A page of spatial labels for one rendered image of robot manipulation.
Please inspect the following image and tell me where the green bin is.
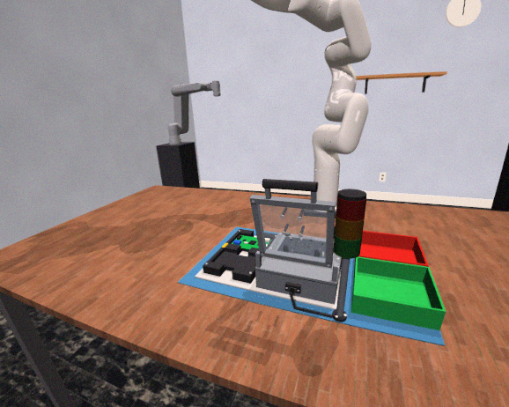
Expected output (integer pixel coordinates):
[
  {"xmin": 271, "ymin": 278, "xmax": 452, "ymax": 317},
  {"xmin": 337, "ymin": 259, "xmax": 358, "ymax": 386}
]
[{"xmin": 351, "ymin": 257, "xmax": 446, "ymax": 330}]

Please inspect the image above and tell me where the green circuit board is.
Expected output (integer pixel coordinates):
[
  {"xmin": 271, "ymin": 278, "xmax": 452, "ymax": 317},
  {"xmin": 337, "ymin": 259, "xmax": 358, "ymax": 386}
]
[{"xmin": 232, "ymin": 235, "xmax": 259, "ymax": 250}]

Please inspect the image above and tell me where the red bin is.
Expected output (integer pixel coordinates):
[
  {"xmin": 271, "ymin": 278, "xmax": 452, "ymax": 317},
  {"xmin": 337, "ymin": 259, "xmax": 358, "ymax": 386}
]
[{"xmin": 359, "ymin": 231, "xmax": 429, "ymax": 267}]

